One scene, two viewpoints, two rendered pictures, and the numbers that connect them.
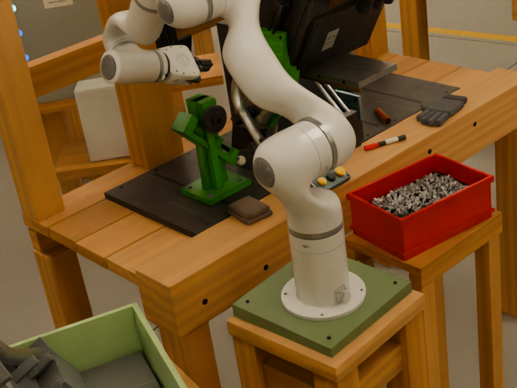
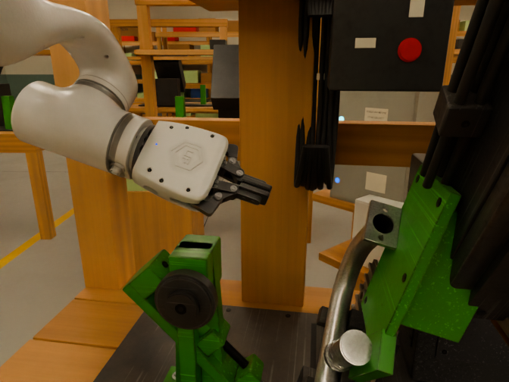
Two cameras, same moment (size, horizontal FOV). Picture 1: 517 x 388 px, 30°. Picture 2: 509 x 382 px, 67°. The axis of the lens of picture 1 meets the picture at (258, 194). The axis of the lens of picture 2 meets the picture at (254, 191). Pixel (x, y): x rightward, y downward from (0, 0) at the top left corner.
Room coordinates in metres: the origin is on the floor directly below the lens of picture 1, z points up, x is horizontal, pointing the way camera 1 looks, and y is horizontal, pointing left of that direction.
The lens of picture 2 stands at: (2.14, -0.27, 1.38)
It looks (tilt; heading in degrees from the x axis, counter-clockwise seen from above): 18 degrees down; 48
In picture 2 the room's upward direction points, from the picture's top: straight up
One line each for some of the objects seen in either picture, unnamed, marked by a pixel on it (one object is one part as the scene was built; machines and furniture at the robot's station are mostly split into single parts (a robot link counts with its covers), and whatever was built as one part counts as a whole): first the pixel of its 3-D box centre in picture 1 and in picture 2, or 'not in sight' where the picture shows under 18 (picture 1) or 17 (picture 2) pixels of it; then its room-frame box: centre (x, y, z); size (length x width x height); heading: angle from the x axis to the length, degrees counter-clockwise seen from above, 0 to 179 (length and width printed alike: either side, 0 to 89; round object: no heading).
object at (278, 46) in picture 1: (277, 63); (429, 262); (2.56, -0.11, 1.17); 0.13 x 0.12 x 0.20; 129
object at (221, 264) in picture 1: (364, 182); not in sight; (2.44, -0.30, 0.82); 1.50 x 0.14 x 0.15; 129
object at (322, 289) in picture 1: (319, 260); not in sight; (1.81, -0.11, 0.97); 0.19 x 0.19 x 0.18
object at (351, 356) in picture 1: (325, 314); not in sight; (1.81, -0.11, 0.83); 0.32 x 0.32 x 0.04; 43
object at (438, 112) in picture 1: (439, 109); not in sight; (2.66, -0.58, 0.91); 0.20 x 0.11 x 0.03; 138
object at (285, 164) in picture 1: (298, 182); not in sight; (1.78, -0.09, 1.18); 0.19 x 0.12 x 0.24; 126
